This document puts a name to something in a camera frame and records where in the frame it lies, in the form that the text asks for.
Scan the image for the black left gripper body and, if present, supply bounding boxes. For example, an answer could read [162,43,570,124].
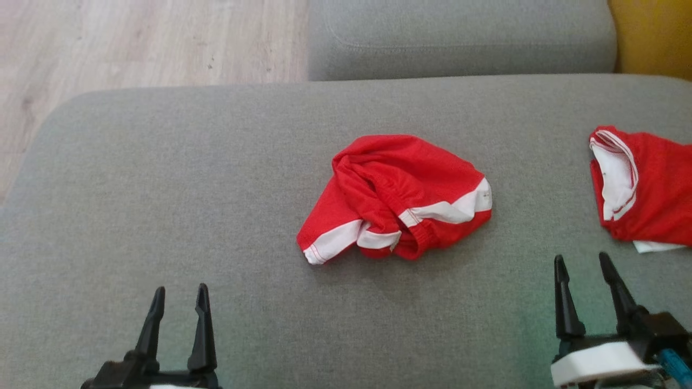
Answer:
[81,353,223,389]

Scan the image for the blue cable connector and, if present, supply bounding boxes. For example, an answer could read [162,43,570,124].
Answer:
[656,348,692,385]

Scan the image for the long grey sofa seat cushion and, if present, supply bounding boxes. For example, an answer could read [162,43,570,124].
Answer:
[307,0,618,82]

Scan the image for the red basketball jersey number 23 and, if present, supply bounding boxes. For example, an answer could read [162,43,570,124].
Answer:
[588,125,692,254]

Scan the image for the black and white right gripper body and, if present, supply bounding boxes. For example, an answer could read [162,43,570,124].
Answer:
[550,311,692,387]

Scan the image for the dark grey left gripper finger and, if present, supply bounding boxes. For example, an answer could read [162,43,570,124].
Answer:
[187,283,218,371]
[134,286,167,360]

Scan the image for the grey sofa chaise cushion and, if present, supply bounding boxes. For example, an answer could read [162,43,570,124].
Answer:
[0,73,692,389]

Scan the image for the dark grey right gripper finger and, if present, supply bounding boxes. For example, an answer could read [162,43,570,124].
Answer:
[598,251,650,333]
[553,254,587,340]

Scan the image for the large yellow sofa back cushion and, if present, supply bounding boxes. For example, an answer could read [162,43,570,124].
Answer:
[608,0,692,82]

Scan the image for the red shorts with white stripes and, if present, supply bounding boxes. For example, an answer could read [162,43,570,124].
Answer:
[296,133,493,266]

